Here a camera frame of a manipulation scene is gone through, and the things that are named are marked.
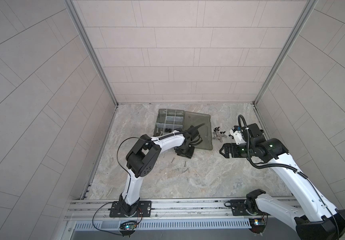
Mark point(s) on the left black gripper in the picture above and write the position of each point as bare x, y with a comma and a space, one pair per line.
189, 155

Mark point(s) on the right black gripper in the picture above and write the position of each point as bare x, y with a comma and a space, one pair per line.
232, 152

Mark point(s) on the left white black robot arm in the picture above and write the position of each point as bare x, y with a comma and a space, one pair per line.
142, 157

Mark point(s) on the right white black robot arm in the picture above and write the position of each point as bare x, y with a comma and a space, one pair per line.
317, 218

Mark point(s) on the pile of silver screws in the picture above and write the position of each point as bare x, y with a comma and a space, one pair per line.
181, 167

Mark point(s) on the pile of wing nuts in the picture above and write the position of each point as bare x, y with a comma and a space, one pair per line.
219, 135

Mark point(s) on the clear compartment organizer box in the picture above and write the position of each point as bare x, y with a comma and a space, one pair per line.
168, 120

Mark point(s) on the right controller board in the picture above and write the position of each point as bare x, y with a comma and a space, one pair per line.
257, 225

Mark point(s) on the controller board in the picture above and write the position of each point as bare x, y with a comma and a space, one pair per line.
257, 225
128, 226

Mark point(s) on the left controller board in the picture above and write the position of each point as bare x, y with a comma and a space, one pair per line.
128, 226

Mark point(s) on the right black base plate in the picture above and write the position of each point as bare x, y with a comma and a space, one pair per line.
244, 208

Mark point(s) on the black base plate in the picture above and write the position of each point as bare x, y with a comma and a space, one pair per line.
244, 208
121, 209

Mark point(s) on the aluminium mounting rail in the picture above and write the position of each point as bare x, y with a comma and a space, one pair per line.
186, 213

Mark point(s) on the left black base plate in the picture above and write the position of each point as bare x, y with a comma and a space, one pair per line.
121, 209

